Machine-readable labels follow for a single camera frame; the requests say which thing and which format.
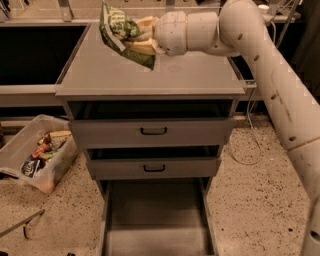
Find grey metal rod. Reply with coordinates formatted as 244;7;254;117
0;209;45;238

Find middle grey drawer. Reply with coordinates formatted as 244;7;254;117
87;157;221;180

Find blue snack bag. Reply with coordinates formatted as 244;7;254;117
21;158;41;178

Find grey metal shelf rail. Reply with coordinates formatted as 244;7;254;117
0;84;62;107

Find grey drawer cabinet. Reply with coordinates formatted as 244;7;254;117
54;21;248;256

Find white power strip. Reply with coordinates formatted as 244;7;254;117
258;4;272;15

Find clear plastic storage bin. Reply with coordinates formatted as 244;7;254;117
0;115;78;193

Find bottom grey drawer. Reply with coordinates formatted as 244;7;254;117
96;178;218;256

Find red snack package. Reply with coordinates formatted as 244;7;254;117
32;143;51;158

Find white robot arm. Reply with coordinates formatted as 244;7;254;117
125;0;320;256

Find green jalapeno chip bag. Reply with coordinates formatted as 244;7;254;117
99;0;155;69

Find top grey drawer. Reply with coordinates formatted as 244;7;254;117
70;118;234;149

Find dark grey cabinet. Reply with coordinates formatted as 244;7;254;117
292;0;320;97

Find white cable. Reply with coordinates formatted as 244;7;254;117
229;20;278;166

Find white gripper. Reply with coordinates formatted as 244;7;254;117
124;11;187;56

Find grey drawer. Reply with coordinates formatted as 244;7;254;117
87;157;221;180
96;178;218;256
70;118;234;149

